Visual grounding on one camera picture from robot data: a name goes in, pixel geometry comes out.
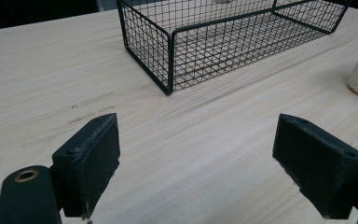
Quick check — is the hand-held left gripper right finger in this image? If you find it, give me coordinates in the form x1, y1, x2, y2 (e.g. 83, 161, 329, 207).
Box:
272, 113, 358, 220

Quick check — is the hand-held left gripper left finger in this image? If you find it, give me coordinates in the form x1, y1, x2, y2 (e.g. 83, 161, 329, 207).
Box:
51, 112, 121, 219

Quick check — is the black wire mesh basket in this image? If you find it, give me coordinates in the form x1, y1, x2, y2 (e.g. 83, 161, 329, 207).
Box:
116, 0, 352, 96

